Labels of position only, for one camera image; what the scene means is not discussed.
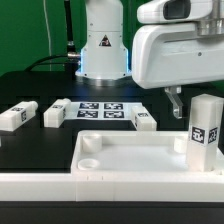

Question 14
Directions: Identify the white L-shaped fence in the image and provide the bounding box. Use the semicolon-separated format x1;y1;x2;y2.
0;131;224;203

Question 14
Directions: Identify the thin white cable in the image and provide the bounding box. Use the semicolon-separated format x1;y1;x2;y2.
43;0;53;72

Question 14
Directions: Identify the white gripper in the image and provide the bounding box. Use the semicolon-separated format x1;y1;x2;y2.
132;0;224;119

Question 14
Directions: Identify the white desk top tray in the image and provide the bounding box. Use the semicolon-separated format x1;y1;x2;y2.
70;129;224;176

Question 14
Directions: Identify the black vertical hose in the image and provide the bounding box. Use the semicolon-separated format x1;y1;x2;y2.
63;0;76;54

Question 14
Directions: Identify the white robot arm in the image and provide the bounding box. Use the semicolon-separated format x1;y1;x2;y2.
76;0;224;119

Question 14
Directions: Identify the sheet of fiducial tags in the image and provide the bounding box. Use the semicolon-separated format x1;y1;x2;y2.
65;102;141;120

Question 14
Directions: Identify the black cable with connector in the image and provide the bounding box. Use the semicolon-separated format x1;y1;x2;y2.
24;51;82;72

